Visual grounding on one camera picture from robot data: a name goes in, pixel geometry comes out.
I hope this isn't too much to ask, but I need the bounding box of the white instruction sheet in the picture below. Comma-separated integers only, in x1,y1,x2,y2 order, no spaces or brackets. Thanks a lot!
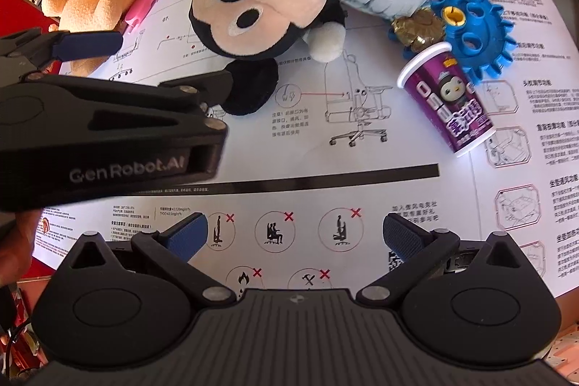
34,0,579,301

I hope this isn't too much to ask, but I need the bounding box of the person's left hand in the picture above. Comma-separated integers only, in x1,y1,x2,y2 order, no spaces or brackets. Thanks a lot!
0,209,41,285

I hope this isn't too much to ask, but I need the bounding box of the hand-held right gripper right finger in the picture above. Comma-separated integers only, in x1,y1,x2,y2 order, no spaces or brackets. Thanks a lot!
356,213,531,307

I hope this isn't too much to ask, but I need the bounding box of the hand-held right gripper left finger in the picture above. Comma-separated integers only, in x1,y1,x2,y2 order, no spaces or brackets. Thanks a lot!
68,213,238,308

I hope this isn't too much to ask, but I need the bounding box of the black mouse plush toy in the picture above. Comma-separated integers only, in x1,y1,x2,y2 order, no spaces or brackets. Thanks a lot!
187,0,349,118

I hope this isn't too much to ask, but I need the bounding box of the purple snack cup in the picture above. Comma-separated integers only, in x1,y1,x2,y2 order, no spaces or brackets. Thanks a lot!
397,42,497,158

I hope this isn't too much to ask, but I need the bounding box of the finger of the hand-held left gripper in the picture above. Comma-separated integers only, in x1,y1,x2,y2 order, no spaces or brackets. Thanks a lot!
20,67,236,145
0,29,124,62

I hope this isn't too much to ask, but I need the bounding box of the blue plastic gear toy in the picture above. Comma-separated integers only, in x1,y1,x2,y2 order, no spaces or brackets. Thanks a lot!
389,0,519,86

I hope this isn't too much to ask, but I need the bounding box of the red cardboard box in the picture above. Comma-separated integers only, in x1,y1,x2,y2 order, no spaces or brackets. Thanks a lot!
0,0,59,38

